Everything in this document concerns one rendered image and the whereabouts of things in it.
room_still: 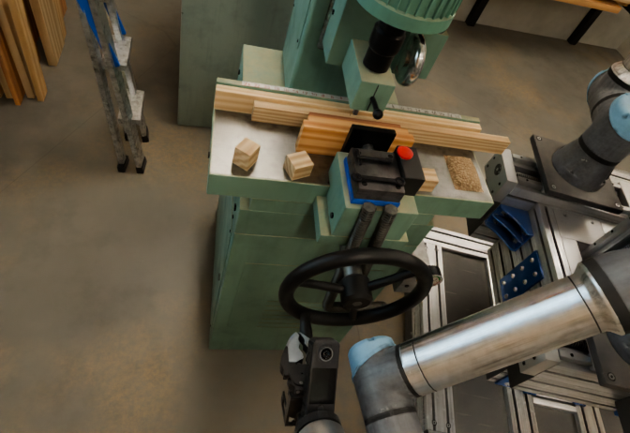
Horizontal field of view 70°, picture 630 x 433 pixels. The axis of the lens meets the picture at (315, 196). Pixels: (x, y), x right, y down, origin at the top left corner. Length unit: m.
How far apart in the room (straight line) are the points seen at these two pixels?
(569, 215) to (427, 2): 0.89
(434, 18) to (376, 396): 0.56
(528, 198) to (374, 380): 0.87
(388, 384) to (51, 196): 1.57
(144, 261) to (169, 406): 0.52
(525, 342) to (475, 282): 1.21
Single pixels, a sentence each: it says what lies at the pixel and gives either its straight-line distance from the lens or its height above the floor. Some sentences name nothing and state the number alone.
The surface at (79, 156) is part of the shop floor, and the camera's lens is 2.09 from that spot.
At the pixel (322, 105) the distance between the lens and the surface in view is 0.96.
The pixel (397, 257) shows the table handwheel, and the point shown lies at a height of 0.95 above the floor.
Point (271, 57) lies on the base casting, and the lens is 1.32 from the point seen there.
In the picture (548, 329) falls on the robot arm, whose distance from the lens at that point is 0.64.
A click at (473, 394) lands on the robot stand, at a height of 0.21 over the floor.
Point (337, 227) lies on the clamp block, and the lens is 0.82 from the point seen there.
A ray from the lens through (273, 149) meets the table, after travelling 0.91.
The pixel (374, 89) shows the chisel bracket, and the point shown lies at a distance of 0.87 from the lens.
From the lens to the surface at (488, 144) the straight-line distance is 1.13.
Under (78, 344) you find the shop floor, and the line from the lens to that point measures 1.67.
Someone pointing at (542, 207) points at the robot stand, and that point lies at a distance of 1.42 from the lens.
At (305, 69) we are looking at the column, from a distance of 1.11.
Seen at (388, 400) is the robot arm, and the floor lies 0.94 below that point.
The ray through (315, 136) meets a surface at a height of 0.95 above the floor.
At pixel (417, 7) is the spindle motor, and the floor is 1.24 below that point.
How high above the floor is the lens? 1.54
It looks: 49 degrees down
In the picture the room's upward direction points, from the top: 23 degrees clockwise
